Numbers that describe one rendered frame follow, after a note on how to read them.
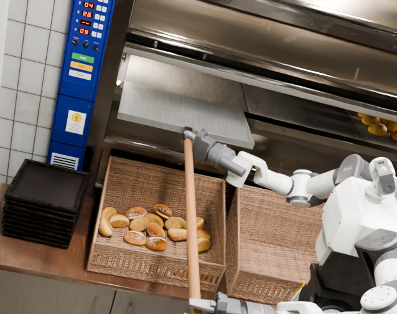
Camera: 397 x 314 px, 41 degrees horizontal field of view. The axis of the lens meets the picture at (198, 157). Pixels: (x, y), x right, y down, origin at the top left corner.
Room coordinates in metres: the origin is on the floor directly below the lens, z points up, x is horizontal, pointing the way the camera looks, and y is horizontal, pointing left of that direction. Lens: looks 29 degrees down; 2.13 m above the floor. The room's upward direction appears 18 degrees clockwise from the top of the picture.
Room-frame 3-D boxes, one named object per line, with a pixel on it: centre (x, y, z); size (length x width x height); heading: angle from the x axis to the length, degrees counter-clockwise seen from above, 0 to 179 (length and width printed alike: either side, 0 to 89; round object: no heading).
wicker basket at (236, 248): (2.00, -0.53, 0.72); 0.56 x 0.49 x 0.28; 100
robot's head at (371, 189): (1.40, -0.53, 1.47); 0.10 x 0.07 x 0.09; 3
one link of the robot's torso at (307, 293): (1.41, -0.62, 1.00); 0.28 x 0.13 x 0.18; 101
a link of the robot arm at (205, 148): (1.76, -0.03, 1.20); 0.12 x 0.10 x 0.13; 66
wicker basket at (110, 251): (1.89, 0.07, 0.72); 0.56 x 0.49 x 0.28; 102
